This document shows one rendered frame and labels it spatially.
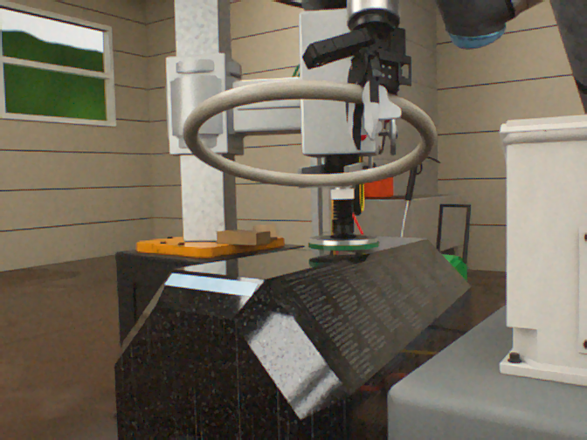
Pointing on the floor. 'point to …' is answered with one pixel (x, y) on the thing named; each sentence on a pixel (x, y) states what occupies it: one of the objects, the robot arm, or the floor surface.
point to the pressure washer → (464, 242)
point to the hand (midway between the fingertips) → (361, 136)
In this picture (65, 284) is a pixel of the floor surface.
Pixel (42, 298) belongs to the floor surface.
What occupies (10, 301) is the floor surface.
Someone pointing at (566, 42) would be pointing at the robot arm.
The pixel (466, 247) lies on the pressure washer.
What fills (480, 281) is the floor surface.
